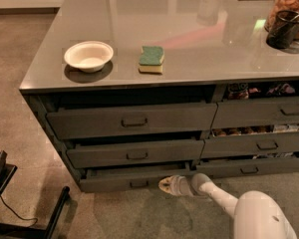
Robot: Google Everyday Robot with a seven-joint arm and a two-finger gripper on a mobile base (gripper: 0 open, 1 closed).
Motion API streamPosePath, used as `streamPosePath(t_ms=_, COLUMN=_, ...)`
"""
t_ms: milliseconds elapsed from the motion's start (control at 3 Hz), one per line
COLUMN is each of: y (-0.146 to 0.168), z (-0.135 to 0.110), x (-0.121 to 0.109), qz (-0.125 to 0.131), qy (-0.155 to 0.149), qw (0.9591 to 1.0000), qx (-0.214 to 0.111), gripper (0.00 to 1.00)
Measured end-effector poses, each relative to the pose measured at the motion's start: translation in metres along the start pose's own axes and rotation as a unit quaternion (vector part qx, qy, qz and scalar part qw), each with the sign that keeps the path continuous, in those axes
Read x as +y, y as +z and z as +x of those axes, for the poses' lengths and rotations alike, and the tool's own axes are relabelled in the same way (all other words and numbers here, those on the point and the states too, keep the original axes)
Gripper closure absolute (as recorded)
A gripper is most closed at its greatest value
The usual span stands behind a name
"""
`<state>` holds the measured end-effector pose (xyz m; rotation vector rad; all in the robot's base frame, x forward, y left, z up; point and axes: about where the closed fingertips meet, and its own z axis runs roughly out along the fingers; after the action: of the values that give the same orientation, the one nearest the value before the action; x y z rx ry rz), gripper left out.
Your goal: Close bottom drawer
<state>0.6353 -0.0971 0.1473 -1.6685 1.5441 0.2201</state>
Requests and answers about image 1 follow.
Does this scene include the black stand with cable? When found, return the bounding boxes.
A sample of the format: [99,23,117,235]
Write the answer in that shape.
[0,150,72,239]

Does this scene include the snack packets in drawer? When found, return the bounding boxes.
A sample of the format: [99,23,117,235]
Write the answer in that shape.
[224,81,299,100]

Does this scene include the green and yellow sponge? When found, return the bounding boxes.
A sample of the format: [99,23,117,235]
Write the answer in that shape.
[139,46,164,74]

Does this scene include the grey kitchen island cabinet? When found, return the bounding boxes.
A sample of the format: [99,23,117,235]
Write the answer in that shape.
[20,0,299,192]

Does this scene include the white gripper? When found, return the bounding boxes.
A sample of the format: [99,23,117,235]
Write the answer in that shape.
[158,175,195,196]

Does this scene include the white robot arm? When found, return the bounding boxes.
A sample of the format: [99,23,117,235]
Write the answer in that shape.
[158,173,298,239]

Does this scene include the grey drawer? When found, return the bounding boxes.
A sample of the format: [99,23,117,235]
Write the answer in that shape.
[67,139,204,168]
[196,157,299,178]
[201,132,299,158]
[212,97,299,128]
[79,161,193,192]
[46,103,216,139]

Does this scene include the white paper bowl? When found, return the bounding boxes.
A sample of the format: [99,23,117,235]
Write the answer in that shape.
[64,41,114,73]

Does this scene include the black mesh cup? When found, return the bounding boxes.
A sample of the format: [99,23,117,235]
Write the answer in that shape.
[266,10,299,49]

